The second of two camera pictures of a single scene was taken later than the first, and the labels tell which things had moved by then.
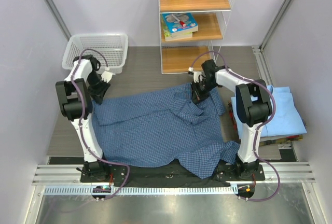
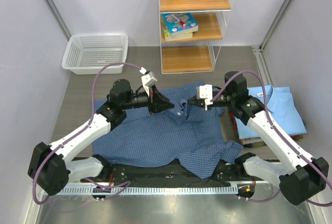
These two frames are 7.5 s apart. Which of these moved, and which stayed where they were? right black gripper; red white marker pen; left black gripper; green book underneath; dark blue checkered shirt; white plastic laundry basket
Moved: left black gripper; right black gripper
Stayed: dark blue checkered shirt; white plastic laundry basket; green book underneath; red white marker pen
